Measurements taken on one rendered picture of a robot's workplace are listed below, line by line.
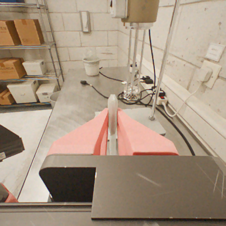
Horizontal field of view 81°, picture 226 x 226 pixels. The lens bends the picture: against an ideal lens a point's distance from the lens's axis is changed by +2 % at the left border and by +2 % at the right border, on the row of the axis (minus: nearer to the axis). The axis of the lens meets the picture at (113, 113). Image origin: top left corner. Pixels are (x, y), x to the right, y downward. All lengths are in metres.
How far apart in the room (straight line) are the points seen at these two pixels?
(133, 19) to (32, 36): 1.93
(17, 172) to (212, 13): 0.87
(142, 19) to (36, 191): 0.56
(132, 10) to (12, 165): 0.60
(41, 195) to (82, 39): 2.29
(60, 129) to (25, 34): 1.80
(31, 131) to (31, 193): 0.28
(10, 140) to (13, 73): 2.21
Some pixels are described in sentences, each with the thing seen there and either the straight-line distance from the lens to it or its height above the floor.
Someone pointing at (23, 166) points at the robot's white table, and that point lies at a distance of 0.56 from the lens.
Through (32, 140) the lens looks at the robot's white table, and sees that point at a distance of 0.64.
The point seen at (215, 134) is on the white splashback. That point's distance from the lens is 0.58.
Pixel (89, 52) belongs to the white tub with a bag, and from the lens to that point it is 1.13.
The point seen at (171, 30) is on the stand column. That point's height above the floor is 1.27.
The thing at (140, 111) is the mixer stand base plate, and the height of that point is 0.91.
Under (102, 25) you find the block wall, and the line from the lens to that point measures 2.49.
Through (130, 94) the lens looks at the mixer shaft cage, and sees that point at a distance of 0.51.
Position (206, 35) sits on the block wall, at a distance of 0.69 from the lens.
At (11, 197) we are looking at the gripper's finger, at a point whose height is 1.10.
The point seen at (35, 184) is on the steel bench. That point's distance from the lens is 0.50.
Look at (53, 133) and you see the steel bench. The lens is 0.63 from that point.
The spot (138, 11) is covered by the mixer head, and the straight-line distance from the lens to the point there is 0.43.
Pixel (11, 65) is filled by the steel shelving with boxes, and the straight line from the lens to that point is 2.41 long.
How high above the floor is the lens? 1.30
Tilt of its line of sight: 36 degrees down
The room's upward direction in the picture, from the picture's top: straight up
